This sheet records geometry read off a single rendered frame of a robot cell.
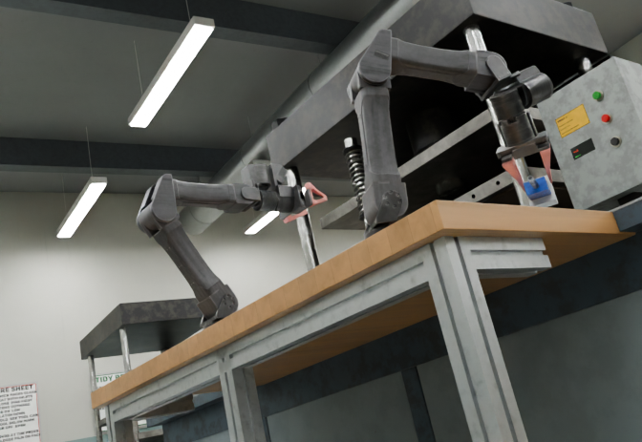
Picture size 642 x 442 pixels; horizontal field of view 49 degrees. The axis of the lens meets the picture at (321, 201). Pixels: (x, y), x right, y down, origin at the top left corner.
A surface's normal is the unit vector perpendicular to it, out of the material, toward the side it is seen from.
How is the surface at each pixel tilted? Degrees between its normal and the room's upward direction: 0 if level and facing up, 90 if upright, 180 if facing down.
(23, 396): 90
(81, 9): 180
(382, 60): 90
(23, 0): 180
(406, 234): 90
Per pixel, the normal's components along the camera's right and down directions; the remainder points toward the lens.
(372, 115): 0.16, -0.29
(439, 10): -0.79, -0.04
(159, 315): 0.51, -0.39
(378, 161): 0.15, -0.49
